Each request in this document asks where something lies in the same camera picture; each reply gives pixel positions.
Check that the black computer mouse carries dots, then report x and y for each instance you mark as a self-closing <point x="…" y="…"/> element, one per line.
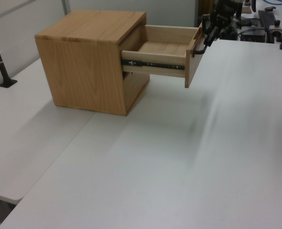
<point x="270" y="8"/>

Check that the black camera stand pole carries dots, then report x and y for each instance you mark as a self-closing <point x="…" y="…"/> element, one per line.
<point x="1" y="66"/>

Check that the emergency stop button box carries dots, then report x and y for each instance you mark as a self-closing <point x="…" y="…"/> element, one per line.
<point x="275" y="29"/>

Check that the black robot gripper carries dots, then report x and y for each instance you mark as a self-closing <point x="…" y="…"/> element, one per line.
<point x="223" y="14"/>

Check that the black electronics box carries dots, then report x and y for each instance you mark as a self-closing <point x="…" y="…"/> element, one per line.
<point x="253" y="37"/>

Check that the wooden drawer with slot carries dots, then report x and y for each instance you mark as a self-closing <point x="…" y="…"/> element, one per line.
<point x="136" y="93"/>

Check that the black computer keyboard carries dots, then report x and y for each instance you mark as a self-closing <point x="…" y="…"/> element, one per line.
<point x="266" y="19"/>

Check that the black padded device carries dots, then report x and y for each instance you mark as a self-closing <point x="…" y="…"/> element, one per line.
<point x="245" y="22"/>

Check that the light wooden drawer cabinet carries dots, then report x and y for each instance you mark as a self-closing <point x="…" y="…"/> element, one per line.
<point x="83" y="71"/>

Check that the dark red pole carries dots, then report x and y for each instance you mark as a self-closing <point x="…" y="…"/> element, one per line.
<point x="253" y="6"/>

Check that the black metal drawer slide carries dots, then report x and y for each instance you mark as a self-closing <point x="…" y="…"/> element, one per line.
<point x="155" y="64"/>

